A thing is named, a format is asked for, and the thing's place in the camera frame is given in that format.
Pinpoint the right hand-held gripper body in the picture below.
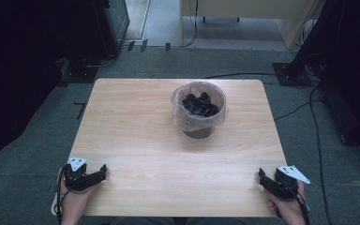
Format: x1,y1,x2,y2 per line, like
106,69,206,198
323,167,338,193
274,165,311,201

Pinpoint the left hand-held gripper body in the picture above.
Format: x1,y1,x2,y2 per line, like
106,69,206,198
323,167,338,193
63,157,90,192

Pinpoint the person's right hand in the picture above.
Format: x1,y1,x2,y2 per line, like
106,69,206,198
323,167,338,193
262,179,308,225

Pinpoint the person's left hand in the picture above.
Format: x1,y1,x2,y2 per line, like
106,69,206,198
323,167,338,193
54,168,98,225

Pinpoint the brown round waste bin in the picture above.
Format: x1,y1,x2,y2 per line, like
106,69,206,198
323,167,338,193
182,126,218,140

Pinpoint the black crumpled waste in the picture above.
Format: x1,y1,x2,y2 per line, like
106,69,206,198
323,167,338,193
182,91,220,118

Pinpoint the black stand base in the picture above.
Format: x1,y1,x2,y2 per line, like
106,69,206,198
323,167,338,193
61,64,99,84
272,62,320,87

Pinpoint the black curtain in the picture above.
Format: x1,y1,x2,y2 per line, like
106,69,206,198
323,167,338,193
289,0,360,156
0,0,76,176

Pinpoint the black cabinet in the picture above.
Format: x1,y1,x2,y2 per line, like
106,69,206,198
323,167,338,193
65,0,131,64

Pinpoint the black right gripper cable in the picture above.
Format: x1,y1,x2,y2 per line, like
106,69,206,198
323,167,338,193
280,179,311,225

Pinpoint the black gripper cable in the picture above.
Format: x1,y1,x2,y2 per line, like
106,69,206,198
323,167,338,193
55,167,73,225
280,179,311,225

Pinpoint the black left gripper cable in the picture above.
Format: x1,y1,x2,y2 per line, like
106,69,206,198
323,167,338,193
55,167,73,225

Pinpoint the black floor cable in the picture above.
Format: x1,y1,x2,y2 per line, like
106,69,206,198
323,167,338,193
308,87,334,225
204,72,276,80

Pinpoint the black hanging cable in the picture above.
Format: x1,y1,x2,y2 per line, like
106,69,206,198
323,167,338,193
181,0,200,49

